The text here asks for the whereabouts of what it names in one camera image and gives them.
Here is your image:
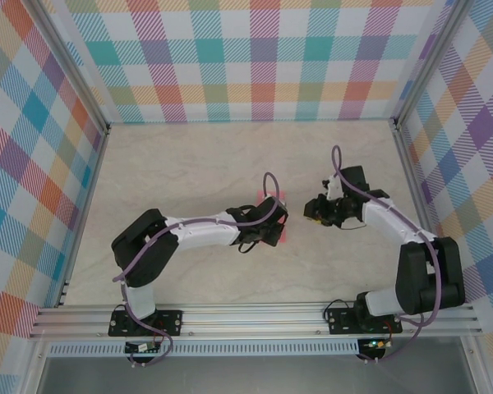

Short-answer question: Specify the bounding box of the pink paper sheet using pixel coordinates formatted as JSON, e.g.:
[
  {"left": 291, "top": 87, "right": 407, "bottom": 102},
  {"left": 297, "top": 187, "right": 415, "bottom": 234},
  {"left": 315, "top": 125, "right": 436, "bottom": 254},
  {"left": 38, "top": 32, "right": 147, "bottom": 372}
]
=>
[{"left": 256, "top": 190, "right": 289, "bottom": 244}]

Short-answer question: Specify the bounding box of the grey metal panel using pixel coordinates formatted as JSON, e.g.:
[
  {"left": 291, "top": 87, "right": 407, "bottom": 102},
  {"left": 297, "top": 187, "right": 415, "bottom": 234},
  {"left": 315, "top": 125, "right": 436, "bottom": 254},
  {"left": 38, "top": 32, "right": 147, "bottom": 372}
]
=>
[{"left": 36, "top": 355, "right": 476, "bottom": 394}]

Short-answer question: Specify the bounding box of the aluminium side rail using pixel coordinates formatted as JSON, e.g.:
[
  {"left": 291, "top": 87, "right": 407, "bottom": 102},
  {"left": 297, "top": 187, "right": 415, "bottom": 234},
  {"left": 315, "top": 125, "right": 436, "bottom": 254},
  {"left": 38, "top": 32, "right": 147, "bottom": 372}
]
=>
[
  {"left": 392, "top": 118, "right": 454, "bottom": 304},
  {"left": 56, "top": 125, "right": 112, "bottom": 309}
]

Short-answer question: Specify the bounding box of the aluminium mounting rail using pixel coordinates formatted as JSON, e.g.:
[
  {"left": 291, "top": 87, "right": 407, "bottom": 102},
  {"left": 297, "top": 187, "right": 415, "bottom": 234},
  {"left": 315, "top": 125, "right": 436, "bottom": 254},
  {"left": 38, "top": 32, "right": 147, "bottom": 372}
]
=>
[{"left": 28, "top": 302, "right": 484, "bottom": 340}]

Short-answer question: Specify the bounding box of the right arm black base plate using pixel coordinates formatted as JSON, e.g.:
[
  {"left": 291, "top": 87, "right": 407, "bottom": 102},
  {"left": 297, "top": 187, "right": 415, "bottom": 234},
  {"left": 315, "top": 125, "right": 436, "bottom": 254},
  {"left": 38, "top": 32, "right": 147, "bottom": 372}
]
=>
[{"left": 326, "top": 307, "right": 403, "bottom": 336}]

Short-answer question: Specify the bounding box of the perforated metal cable tray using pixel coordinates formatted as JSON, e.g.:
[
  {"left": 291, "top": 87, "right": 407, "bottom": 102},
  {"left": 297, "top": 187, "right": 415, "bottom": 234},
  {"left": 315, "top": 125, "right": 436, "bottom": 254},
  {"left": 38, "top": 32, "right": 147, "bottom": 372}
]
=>
[{"left": 47, "top": 339, "right": 361, "bottom": 357}]

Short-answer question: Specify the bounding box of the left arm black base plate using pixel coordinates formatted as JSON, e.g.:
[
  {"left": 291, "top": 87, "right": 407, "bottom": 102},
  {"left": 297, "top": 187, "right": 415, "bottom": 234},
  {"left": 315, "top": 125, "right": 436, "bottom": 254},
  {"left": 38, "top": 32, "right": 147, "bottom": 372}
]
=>
[{"left": 108, "top": 309, "right": 184, "bottom": 338}]

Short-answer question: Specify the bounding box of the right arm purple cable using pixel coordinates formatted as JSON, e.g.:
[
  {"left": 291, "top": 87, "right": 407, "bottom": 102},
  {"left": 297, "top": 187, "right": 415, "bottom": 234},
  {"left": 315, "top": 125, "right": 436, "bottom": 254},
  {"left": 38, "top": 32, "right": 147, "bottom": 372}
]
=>
[{"left": 331, "top": 144, "right": 443, "bottom": 365}]

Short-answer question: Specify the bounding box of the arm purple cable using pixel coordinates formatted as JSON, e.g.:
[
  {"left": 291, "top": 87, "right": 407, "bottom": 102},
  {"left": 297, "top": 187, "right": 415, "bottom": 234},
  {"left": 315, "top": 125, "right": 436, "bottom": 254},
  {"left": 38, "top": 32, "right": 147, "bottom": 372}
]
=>
[
  {"left": 113, "top": 172, "right": 281, "bottom": 367},
  {"left": 331, "top": 144, "right": 443, "bottom": 365}
]

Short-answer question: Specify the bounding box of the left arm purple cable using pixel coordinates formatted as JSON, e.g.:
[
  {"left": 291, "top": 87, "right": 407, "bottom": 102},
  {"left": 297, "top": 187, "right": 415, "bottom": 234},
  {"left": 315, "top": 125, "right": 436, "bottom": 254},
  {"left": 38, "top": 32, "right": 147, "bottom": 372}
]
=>
[{"left": 113, "top": 172, "right": 281, "bottom": 367}]

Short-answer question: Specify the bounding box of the aluminium frame post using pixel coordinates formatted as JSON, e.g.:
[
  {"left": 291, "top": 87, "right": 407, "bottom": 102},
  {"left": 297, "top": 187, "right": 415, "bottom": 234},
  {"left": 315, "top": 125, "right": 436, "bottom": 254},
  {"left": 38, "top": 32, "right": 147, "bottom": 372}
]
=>
[
  {"left": 26, "top": 0, "right": 112, "bottom": 136},
  {"left": 392, "top": 0, "right": 472, "bottom": 131}
]

